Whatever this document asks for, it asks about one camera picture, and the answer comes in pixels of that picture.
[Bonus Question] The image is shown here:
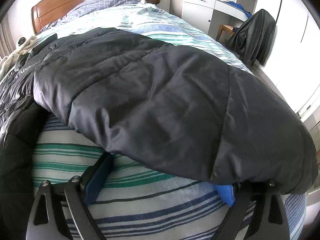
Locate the black puffer jacket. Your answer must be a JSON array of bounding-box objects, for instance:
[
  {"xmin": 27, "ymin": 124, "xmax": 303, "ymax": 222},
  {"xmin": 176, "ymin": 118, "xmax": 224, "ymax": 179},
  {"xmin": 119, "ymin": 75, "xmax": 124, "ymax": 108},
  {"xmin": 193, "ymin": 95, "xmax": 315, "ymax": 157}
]
[{"xmin": 1, "ymin": 28, "xmax": 318, "ymax": 194}]

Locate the striped bed duvet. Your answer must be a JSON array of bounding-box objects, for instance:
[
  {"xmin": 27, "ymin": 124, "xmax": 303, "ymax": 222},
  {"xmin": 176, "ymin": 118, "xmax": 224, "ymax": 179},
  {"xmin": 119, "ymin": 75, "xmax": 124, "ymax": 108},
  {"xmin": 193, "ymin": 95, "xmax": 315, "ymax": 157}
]
[{"xmin": 31, "ymin": 0, "xmax": 308, "ymax": 240}]

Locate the cream garment on bed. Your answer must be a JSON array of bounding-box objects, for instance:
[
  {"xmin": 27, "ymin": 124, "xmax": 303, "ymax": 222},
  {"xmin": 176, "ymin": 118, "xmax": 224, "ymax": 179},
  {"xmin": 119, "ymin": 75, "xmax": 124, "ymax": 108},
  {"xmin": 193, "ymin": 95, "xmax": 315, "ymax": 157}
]
[{"xmin": 1, "ymin": 36, "xmax": 38, "ymax": 79}]

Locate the beige curtain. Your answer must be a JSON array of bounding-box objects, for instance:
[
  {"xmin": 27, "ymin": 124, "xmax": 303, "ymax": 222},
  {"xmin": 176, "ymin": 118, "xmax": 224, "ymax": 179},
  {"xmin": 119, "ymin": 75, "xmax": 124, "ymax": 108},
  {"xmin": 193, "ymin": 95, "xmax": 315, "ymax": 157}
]
[{"xmin": 0, "ymin": 15, "xmax": 16, "ymax": 59}]

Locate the dark coat on chair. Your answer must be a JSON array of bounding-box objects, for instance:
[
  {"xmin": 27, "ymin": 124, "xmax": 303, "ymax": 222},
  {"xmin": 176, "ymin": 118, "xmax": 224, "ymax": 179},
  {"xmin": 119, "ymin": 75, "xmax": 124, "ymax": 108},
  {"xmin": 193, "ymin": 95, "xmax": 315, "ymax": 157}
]
[{"xmin": 226, "ymin": 9, "xmax": 276, "ymax": 65}]

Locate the wooden stool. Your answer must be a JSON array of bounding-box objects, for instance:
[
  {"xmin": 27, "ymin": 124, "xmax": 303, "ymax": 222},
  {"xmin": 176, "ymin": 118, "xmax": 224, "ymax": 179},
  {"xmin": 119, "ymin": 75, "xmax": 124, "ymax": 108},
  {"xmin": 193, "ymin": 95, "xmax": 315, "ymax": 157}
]
[{"xmin": 215, "ymin": 24, "xmax": 235, "ymax": 41}]

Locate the blue cloth on desk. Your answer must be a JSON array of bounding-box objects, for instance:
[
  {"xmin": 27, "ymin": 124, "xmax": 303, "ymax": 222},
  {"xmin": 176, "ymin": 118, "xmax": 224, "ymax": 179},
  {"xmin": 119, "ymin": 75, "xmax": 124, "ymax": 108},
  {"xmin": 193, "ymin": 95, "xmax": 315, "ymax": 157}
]
[{"xmin": 227, "ymin": 1, "xmax": 252, "ymax": 18}]

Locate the white dressing desk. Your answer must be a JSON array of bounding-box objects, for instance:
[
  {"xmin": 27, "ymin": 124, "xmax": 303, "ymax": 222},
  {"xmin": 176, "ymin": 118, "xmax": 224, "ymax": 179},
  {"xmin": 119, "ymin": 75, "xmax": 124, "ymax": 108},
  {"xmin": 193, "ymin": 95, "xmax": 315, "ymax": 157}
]
[{"xmin": 169, "ymin": 0, "xmax": 248, "ymax": 38}]

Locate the blue checked blanket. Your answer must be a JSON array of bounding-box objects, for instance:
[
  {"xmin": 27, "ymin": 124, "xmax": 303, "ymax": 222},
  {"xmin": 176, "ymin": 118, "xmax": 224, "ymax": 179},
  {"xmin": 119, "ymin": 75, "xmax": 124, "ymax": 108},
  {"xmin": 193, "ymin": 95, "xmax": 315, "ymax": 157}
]
[{"xmin": 38, "ymin": 0, "xmax": 146, "ymax": 33}]

